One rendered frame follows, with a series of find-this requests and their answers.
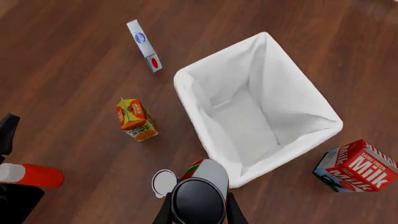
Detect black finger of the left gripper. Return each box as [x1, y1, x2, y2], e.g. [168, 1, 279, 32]
[0, 113, 21, 157]

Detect white round tin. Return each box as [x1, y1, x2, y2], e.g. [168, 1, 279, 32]
[151, 169, 181, 199]

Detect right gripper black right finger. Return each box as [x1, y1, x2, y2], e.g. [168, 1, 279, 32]
[226, 192, 249, 224]

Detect red milk carton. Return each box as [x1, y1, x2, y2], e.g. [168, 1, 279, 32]
[312, 139, 398, 194]

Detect tomato sauce can red green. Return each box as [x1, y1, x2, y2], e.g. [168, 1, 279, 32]
[180, 159, 230, 195]

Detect white blue printed box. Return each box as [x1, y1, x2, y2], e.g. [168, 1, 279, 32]
[126, 19, 164, 73]

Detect white fabric-lined basket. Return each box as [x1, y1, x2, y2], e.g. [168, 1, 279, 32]
[173, 31, 344, 189]

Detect orange juice carton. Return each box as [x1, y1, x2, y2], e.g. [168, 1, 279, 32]
[115, 97, 159, 142]

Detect red bottle with white cap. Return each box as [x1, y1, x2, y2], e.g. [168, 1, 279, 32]
[0, 162, 65, 189]

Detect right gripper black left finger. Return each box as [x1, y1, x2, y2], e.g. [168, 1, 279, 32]
[154, 192, 172, 224]

